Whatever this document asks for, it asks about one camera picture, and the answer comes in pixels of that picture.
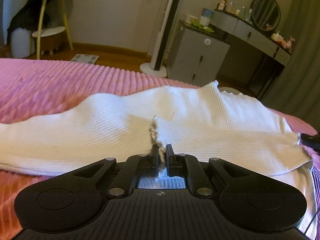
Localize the white round bin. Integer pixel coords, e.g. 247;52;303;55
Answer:
10;28;35;59

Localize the white tower fan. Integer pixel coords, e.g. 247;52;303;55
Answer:
140;0;180;77

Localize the grey dressing table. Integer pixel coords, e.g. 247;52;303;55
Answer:
210;10;291;99

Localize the white ribbed knit sweater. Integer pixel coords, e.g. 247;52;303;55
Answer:
1;82;317;239

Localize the grey bedside cabinet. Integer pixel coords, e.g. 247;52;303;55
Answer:
166;21;230;86

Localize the round black vanity mirror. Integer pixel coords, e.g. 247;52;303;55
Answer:
250;0;281;31

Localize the black garment on table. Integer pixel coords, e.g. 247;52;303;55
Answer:
7;0;42;44

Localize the white bathroom scale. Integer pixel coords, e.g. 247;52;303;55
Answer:
71;54;99;64

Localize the pink plush toy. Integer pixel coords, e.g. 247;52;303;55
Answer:
283;36;295;50

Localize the white yellow-legged side table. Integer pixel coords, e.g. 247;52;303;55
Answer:
28;0;74;60

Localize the grey-green curtain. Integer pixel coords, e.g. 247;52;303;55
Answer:
262;0;319;129

